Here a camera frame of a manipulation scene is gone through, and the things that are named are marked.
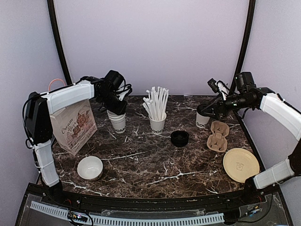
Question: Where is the stack of black cup lids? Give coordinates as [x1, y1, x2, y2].
[171, 130, 189, 147]

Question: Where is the white paper takeout bag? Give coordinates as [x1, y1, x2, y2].
[46, 81, 97, 155]

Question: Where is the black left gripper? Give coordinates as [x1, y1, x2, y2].
[98, 90, 127, 115]

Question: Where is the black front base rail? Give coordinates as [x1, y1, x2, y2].
[25, 183, 286, 222]

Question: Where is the stack of white paper cups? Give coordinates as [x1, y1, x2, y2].
[107, 110, 126, 134]

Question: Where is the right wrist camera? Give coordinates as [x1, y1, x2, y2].
[207, 78, 229, 100]

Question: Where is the white paper coffee cup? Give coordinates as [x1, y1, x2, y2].
[196, 112, 210, 129]

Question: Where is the black coffee cup lid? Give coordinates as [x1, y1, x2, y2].
[197, 104, 212, 115]

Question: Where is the bundle of white wrapped straws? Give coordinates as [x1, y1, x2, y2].
[143, 87, 169, 121]

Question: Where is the brown cardboard cup carrier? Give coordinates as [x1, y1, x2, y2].
[206, 121, 230, 153]

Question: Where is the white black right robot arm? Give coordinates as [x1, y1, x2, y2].
[202, 72, 301, 204]

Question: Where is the black corner frame post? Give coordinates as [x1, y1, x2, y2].
[47, 0, 72, 85]

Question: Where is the cream yellow plate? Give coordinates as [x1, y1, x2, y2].
[223, 148, 260, 183]

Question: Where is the white slotted cable duct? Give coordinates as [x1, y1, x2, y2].
[30, 201, 225, 226]

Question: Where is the white ceramic bowl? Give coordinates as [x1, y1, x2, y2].
[77, 156, 103, 181]

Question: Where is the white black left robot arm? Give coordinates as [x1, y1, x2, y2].
[22, 70, 132, 187]

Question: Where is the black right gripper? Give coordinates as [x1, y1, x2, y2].
[201, 92, 253, 120]

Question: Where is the black right frame post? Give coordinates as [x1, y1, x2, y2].
[229, 0, 256, 95]

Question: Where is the white cup holding straws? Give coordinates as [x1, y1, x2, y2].
[149, 113, 166, 135]

